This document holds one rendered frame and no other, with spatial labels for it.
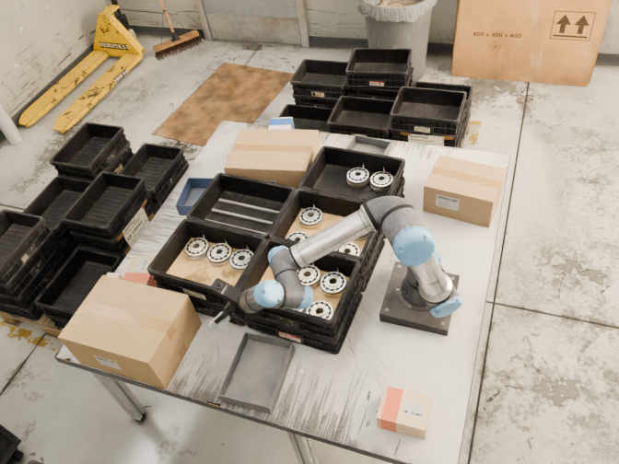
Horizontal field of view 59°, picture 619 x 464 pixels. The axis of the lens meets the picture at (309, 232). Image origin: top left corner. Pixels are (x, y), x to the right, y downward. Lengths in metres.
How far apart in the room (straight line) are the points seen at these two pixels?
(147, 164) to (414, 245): 2.42
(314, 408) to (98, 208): 1.86
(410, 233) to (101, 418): 2.04
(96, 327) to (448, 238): 1.47
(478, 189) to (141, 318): 1.47
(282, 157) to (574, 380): 1.74
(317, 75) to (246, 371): 2.55
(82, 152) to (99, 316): 1.78
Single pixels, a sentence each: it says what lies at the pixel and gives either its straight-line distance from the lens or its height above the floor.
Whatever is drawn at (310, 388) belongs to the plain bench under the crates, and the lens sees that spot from 2.06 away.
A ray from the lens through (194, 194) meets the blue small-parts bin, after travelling 2.83.
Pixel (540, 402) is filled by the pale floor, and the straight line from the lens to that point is 2.88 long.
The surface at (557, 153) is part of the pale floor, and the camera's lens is 4.05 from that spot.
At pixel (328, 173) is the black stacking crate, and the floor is 0.83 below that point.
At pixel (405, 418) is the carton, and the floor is 0.78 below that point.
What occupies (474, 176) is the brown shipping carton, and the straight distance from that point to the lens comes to 2.50.
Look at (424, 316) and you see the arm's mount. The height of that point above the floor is 0.74.
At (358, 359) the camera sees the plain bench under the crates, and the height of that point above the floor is 0.70.
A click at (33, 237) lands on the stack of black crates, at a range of 3.28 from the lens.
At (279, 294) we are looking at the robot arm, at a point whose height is 1.26.
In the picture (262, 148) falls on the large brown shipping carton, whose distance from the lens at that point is 2.67.
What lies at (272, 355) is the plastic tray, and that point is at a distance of 2.15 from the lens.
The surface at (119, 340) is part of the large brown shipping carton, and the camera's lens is 2.14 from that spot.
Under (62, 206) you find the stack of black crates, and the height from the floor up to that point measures 0.38.
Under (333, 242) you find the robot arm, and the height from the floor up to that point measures 1.26.
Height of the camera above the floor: 2.54
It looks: 47 degrees down
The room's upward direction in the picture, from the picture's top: 10 degrees counter-clockwise
